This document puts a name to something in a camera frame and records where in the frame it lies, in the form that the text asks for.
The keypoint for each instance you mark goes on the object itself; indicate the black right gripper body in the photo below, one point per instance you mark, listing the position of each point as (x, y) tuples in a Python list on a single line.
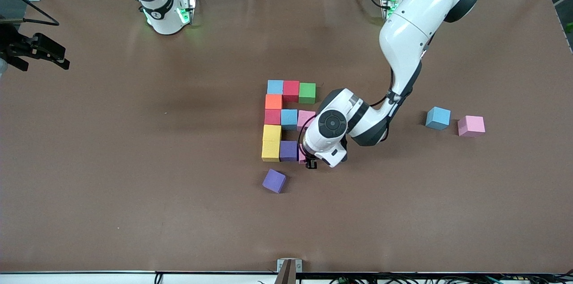
[(18, 46)]

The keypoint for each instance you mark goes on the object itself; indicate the orange foam cube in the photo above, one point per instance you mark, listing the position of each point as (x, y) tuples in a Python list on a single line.
[(273, 102)]

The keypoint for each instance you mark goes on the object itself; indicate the green foam cube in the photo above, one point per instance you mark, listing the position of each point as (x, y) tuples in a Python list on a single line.
[(307, 93)]

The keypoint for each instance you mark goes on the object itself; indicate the purple foam cube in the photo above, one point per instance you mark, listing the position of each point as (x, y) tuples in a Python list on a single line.
[(274, 181), (288, 150)]

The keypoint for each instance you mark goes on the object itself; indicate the pink foam cube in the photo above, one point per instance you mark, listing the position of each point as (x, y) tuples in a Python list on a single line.
[(471, 126), (305, 118), (301, 157)]

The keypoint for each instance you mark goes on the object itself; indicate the light blue foam cube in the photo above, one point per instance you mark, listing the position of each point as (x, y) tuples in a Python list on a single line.
[(438, 118), (289, 119), (275, 87)]

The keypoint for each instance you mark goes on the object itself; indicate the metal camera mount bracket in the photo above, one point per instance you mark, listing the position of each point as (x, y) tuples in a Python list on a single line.
[(288, 270)]

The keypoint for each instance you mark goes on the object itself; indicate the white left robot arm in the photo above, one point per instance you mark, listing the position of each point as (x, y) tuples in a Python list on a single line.
[(416, 33)]

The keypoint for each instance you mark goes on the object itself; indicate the red foam cube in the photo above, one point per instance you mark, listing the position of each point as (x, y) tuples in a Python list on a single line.
[(291, 90), (272, 117)]

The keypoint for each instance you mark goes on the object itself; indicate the yellow foam cube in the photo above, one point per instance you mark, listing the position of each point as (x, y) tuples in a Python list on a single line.
[(270, 151), (271, 133)]

